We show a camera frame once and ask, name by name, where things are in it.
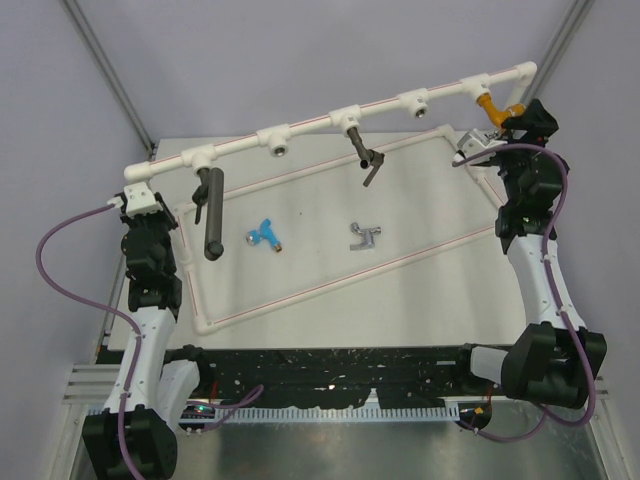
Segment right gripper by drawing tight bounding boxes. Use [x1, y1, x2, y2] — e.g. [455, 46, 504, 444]
[482, 98, 559, 206]

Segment orange faucet chrome knob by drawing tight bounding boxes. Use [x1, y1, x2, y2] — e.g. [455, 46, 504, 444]
[476, 93, 526, 129]

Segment white PVC pipe frame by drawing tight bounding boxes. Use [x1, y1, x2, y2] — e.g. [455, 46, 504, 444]
[124, 62, 536, 336]

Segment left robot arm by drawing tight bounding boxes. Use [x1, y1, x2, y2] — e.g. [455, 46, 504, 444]
[82, 183, 214, 479]

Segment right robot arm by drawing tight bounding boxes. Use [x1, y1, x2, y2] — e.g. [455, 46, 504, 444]
[452, 99, 607, 409]

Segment blue plastic faucet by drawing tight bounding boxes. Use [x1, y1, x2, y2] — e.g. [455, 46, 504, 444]
[245, 218, 282, 253]

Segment dark grey lever faucet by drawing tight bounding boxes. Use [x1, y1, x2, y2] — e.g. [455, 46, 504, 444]
[346, 127, 385, 188]

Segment silver metal faucet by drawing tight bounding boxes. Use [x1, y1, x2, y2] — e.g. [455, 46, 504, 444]
[349, 222, 382, 251]

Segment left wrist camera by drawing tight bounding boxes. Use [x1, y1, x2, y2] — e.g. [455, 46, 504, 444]
[107, 182, 163, 218]

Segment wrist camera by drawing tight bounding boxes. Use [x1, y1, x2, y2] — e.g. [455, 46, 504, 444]
[452, 129, 506, 167]
[107, 182, 163, 218]

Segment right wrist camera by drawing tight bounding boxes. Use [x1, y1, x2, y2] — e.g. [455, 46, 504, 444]
[452, 129, 506, 167]

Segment left aluminium frame post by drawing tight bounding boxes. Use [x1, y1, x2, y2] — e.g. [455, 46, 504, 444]
[59, 0, 156, 156]

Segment aluminium frame post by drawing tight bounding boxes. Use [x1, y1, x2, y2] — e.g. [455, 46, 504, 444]
[59, 0, 156, 156]
[524, 0, 596, 101]

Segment right aluminium frame post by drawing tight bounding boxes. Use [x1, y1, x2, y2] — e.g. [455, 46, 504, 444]
[524, 0, 596, 101]

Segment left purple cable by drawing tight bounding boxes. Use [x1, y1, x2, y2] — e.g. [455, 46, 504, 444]
[37, 202, 264, 480]

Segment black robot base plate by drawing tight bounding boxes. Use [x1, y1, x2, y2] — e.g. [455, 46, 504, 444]
[94, 342, 516, 409]

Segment white slotted cable duct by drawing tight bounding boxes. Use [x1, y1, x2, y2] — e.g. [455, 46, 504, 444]
[228, 403, 459, 424]

